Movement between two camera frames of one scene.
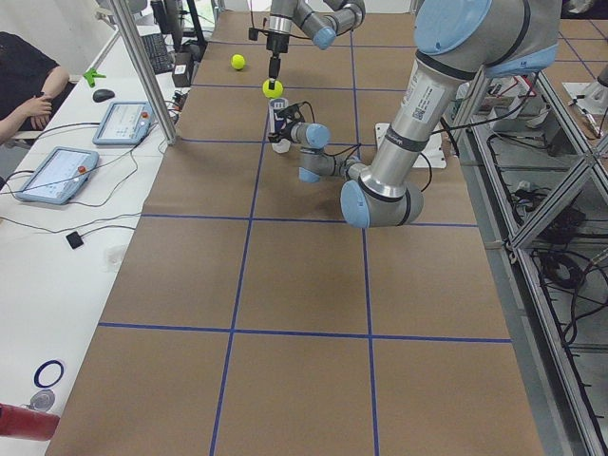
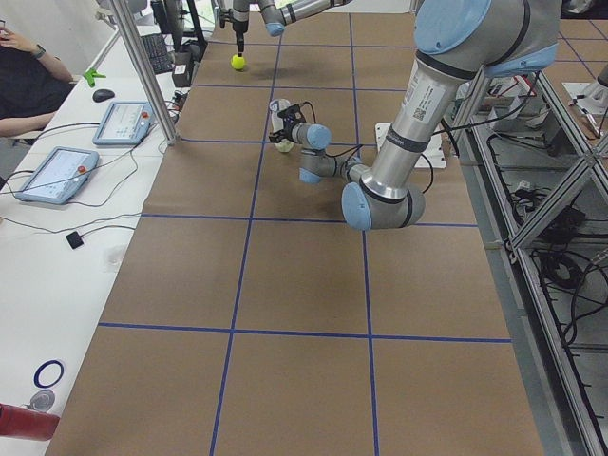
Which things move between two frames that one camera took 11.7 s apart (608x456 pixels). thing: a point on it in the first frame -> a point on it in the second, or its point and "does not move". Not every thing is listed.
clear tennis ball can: x=276 y=124 does not move
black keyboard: x=159 y=53 does not move
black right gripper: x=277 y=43 -> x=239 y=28
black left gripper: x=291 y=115 does not move
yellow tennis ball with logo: x=237 y=62 does not move
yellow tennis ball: x=272 y=93 -> x=284 y=146
